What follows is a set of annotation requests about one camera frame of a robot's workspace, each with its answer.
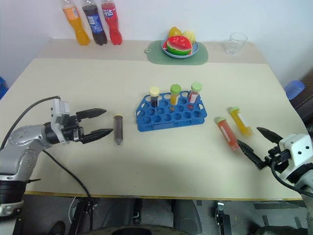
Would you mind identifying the yellow toy pepper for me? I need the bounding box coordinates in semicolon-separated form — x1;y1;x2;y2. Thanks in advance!
168;26;183;38

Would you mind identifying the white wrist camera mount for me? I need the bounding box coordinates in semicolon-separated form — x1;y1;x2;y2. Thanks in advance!
278;133;313;184
50;98;72;128

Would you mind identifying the black round base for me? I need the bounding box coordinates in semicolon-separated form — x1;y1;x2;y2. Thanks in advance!
87;223;222;235

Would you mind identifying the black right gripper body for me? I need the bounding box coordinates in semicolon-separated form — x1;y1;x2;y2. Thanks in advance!
262;145;292;172

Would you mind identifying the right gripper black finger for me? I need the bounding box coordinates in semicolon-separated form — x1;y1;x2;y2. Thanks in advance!
256;126;282;145
236;139;267;170

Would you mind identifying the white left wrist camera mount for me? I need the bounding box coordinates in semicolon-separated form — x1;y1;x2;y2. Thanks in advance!
50;98;72;128

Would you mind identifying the blue plastic stool stack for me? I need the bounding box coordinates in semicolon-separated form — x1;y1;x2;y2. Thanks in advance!
284;79;306;101

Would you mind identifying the orange soda bottle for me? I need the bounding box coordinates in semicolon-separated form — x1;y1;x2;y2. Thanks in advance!
62;0;91;47

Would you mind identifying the blue plastic object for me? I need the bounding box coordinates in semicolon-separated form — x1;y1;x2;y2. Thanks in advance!
0;76;10;101

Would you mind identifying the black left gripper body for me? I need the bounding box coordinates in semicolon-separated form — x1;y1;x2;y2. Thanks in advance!
61;115;86;144

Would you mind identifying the dark grey rounded shape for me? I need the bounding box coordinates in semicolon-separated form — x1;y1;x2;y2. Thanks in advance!
171;200;202;231

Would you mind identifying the cola bottle blue label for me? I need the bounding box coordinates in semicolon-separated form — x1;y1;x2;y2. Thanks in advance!
81;0;109;47

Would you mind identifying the orange liquid tube green cap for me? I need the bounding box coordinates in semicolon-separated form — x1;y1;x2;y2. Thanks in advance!
170;84;182;106
228;106;253;136

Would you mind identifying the toy watermelon slice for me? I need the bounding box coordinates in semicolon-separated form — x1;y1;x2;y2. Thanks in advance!
166;35;194;56

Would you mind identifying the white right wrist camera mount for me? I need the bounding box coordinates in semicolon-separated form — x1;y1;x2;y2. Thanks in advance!
278;133;313;184

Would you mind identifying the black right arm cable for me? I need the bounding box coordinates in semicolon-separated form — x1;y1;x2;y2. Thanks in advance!
270;160;313;198

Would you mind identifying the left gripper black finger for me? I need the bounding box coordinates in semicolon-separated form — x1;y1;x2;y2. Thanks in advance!
76;108;108;120
80;128;114;145

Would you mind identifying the black metal stand frame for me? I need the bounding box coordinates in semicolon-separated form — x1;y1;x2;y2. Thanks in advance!
131;197;143;225
214;200;232;235
66;196;101;235

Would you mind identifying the clear glass cup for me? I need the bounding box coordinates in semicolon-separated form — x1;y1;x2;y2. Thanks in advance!
225;32;248;56

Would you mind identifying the yellow toy corn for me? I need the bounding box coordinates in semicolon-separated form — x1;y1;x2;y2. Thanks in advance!
182;30;198;45

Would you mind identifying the black cable under left arm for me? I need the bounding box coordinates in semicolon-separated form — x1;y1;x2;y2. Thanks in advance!
42;149;92;198

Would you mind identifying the dark liquid tube yellow cap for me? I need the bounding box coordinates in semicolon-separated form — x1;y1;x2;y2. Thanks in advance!
149;87;161;109
112;114;124;146

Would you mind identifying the blue bowl of toy fruit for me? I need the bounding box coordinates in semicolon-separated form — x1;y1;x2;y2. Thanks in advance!
160;38;200;59

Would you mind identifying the red liquid tube green cap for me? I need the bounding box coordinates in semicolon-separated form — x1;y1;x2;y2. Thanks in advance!
187;82;203;105
214;117;241;152

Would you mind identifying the dark brown furniture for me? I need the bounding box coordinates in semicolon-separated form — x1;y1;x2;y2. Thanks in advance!
292;72;313;124

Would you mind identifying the red soda bottle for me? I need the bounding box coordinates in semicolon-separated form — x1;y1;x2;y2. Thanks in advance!
100;0;124;46

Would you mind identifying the dark shoe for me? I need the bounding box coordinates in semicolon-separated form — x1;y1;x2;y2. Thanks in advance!
47;220;67;235

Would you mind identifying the green placemat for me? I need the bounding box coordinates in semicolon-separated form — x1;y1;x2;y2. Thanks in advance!
143;39;209;66

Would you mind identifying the blue test tube rack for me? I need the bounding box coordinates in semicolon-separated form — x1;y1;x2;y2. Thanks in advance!
134;90;208;133

